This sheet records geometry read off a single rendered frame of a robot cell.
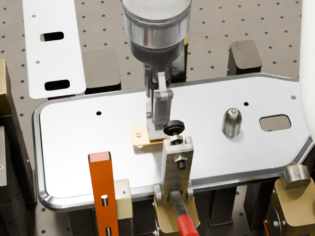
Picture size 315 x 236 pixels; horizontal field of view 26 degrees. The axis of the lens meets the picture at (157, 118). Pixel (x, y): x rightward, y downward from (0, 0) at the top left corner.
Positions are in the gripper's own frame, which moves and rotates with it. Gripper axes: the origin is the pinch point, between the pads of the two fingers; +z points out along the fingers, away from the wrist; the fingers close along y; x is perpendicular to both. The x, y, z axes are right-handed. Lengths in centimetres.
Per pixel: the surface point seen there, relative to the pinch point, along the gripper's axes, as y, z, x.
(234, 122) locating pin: -1.4, 2.1, -12.5
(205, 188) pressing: -10.5, 5.9, -6.0
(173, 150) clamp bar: -17.1, -15.8, 0.7
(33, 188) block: 12.1, 34.0, 23.7
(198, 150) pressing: -3.4, 5.6, -6.3
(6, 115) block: 9.0, 5.3, 24.4
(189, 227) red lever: -24.4, -8.6, 0.0
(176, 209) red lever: -19.5, -4.9, 0.5
